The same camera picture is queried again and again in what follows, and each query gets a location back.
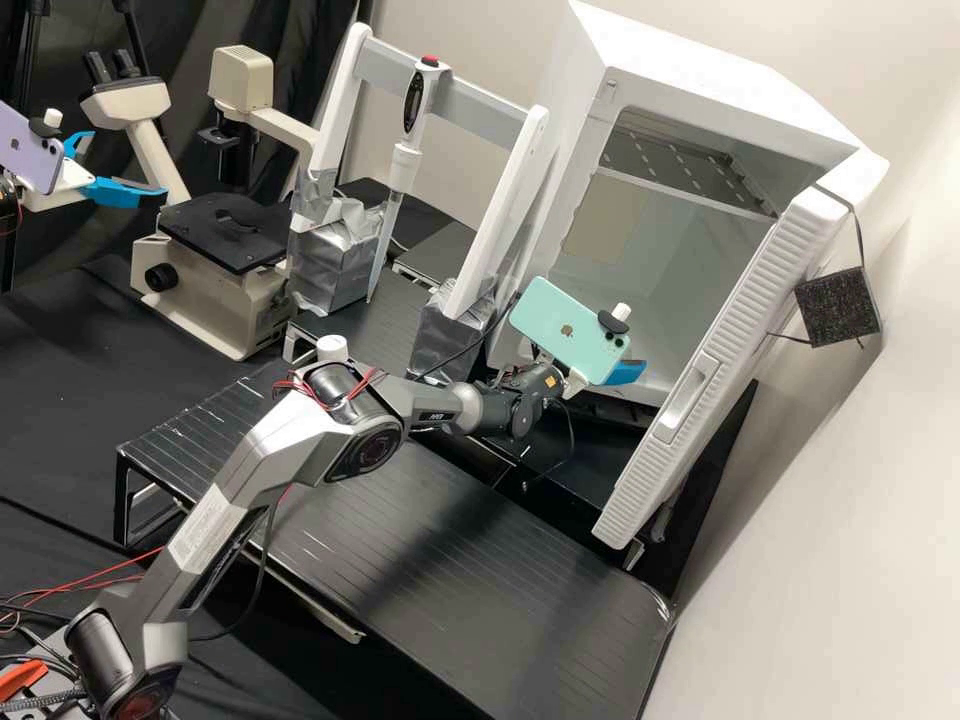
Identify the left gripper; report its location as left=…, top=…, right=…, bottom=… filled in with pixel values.
left=22, top=130, right=171, bottom=214

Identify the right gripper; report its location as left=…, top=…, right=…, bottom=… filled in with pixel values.
left=563, top=359, right=649, bottom=400

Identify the incubator door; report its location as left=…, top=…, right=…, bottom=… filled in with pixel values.
left=591, top=175, right=884, bottom=571

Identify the white incubator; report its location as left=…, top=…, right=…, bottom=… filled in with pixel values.
left=485, top=0, right=891, bottom=423

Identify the cream microscope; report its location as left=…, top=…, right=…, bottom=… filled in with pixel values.
left=77, top=44, right=321, bottom=363

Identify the white pipette stand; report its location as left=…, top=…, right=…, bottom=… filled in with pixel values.
left=287, top=21, right=562, bottom=381

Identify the black platform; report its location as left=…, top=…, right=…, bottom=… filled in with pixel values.
left=283, top=260, right=490, bottom=378
left=322, top=440, right=678, bottom=720
left=115, top=364, right=526, bottom=643
left=388, top=220, right=483, bottom=291

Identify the pipette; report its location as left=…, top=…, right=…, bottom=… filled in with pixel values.
left=366, top=53, right=452, bottom=306

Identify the left wrist camera phone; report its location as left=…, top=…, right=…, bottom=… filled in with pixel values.
left=0, top=100, right=69, bottom=198

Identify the wrist camera phone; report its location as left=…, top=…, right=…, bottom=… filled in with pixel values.
left=509, top=275, right=636, bottom=399
left=0, top=100, right=69, bottom=198

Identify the right wrist camera phone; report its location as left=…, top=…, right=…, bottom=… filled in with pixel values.
left=509, top=275, right=636, bottom=399

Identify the black cable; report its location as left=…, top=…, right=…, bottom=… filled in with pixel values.
left=410, top=310, right=501, bottom=378
left=517, top=395, right=580, bottom=490

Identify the red wire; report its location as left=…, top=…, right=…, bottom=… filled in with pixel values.
left=0, top=545, right=166, bottom=628

